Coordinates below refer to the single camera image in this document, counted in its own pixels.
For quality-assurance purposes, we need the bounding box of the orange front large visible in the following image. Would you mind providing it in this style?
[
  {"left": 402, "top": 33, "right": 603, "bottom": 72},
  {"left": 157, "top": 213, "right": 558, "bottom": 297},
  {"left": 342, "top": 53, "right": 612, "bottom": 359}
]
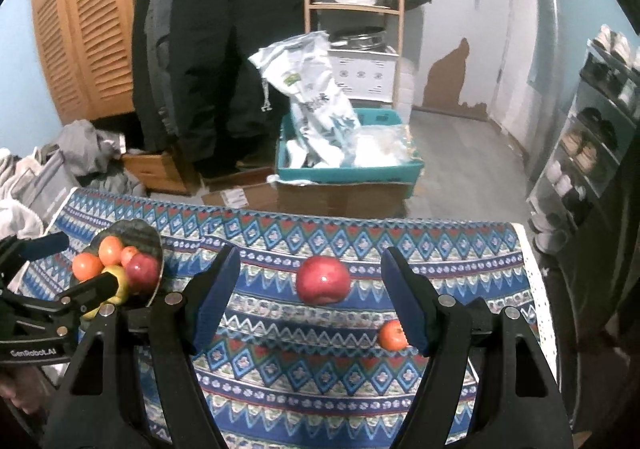
[{"left": 72, "top": 252, "right": 104, "bottom": 282}]

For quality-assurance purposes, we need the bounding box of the large orange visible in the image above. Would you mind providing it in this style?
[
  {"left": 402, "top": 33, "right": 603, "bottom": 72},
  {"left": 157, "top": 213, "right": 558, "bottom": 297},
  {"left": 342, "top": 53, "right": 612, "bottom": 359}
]
[{"left": 98, "top": 235, "right": 125, "bottom": 267}]

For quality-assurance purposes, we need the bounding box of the small tangerine front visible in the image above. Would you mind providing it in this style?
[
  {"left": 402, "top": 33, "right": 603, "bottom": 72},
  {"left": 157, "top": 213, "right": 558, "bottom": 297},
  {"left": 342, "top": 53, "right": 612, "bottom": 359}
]
[{"left": 120, "top": 245, "right": 139, "bottom": 268}]

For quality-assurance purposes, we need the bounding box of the small tangerine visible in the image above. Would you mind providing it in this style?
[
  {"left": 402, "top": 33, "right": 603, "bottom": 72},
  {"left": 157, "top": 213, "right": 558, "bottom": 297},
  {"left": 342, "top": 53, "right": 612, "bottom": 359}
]
[
  {"left": 120, "top": 245, "right": 139, "bottom": 268},
  {"left": 378, "top": 319, "right": 409, "bottom": 351}
]

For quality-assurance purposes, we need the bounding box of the red apple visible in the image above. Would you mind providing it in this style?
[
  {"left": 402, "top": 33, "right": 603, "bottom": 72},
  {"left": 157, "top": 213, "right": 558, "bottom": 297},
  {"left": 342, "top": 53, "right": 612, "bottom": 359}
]
[
  {"left": 125, "top": 253, "right": 160, "bottom": 293},
  {"left": 295, "top": 256, "right": 350, "bottom": 306}
]

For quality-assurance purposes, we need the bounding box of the person's left hand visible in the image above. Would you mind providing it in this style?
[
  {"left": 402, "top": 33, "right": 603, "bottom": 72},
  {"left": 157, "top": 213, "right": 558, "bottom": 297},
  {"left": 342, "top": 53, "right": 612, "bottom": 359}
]
[{"left": 0, "top": 365, "right": 55, "bottom": 414}]

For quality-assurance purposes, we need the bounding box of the white towel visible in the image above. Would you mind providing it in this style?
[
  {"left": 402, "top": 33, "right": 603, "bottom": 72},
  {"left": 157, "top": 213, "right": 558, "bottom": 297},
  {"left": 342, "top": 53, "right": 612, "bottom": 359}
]
[{"left": 1, "top": 148, "right": 43, "bottom": 239}]

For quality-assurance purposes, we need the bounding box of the grey tote bag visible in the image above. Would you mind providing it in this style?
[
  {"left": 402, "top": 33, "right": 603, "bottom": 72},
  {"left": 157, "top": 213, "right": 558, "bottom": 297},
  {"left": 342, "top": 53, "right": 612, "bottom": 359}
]
[{"left": 20, "top": 151, "right": 79, "bottom": 226}]

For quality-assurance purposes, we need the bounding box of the dark green glass plate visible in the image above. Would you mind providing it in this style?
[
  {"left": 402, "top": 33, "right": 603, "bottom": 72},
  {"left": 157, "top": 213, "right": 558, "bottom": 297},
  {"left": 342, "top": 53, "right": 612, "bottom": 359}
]
[{"left": 70, "top": 219, "right": 164, "bottom": 308}]

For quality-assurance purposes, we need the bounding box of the grey clothes pile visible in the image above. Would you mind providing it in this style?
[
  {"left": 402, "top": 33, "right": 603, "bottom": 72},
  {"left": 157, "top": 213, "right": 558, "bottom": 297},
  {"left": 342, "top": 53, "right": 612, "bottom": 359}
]
[{"left": 35, "top": 120, "right": 146, "bottom": 196}]

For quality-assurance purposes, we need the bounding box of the patterned blue tablecloth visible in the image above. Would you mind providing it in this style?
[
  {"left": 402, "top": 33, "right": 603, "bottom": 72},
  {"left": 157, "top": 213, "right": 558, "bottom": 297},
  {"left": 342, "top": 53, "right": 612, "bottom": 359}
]
[{"left": 15, "top": 189, "right": 556, "bottom": 448}]

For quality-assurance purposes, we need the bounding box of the wooden drawer box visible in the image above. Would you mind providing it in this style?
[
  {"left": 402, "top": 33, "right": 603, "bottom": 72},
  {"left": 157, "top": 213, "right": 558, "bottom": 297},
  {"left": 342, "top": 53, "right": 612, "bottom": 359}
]
[{"left": 122, "top": 152, "right": 201, "bottom": 195}]

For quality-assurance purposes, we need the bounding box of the small cardboard box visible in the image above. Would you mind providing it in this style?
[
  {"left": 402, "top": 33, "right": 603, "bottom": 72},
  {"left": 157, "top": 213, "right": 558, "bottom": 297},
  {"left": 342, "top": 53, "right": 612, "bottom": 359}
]
[{"left": 202, "top": 182, "right": 278, "bottom": 212}]

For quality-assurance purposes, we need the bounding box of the brown cardboard box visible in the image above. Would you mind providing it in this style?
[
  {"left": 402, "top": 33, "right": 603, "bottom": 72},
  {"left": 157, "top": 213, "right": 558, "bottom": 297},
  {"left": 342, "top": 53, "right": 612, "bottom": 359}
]
[{"left": 276, "top": 182, "right": 411, "bottom": 219}]

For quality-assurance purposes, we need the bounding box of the grey shoe rack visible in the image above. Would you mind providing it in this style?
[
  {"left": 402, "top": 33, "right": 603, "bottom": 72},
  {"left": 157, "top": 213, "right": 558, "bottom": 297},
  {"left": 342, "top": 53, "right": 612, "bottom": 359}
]
[{"left": 527, "top": 24, "right": 639, "bottom": 255}]

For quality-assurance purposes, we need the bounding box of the teal plastic bin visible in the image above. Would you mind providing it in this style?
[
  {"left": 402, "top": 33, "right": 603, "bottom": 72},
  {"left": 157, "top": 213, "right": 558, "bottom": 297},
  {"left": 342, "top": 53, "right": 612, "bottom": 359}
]
[{"left": 276, "top": 108, "right": 424, "bottom": 196}]

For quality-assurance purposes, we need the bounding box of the clear plastic bag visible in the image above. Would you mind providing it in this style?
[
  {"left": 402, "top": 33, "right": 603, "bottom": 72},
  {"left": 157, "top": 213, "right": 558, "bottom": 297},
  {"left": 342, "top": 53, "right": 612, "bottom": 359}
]
[{"left": 348, "top": 124, "right": 419, "bottom": 168}]

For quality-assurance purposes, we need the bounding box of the wooden louvered wardrobe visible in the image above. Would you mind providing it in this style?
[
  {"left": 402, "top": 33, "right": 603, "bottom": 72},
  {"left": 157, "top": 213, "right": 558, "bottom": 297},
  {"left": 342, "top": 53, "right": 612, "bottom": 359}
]
[{"left": 32, "top": 0, "right": 134, "bottom": 124}]

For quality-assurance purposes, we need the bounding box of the white printed rice bag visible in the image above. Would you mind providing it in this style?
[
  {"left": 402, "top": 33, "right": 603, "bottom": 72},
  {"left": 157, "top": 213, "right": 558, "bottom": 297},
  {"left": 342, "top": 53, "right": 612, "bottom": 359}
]
[{"left": 250, "top": 31, "right": 360, "bottom": 166}]

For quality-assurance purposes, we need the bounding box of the silver vertical pipe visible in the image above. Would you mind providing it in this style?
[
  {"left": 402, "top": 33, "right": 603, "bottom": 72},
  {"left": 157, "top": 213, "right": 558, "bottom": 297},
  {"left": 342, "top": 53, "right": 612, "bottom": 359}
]
[{"left": 525, "top": 0, "right": 559, "bottom": 180}]

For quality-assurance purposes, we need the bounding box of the black hanging coat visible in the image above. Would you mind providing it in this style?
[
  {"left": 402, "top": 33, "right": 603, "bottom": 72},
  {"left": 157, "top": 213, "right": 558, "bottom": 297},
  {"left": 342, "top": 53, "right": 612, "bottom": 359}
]
[{"left": 131, "top": 0, "right": 304, "bottom": 179}]

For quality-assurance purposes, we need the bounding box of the white patterned storage box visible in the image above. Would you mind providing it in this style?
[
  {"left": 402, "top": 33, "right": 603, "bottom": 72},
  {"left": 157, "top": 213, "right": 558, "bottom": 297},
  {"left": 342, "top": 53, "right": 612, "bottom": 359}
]
[{"left": 329, "top": 47, "right": 398, "bottom": 103}]

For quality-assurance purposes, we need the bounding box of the metal steamer pot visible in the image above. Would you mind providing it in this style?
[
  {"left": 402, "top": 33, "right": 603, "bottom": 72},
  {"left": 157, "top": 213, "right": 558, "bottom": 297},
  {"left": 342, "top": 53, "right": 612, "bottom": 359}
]
[{"left": 330, "top": 26, "right": 386, "bottom": 51}]

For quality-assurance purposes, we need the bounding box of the white door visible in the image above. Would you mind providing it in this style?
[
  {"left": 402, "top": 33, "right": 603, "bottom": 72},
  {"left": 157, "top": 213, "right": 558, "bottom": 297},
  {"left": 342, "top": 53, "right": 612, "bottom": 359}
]
[{"left": 404, "top": 0, "right": 514, "bottom": 120}]

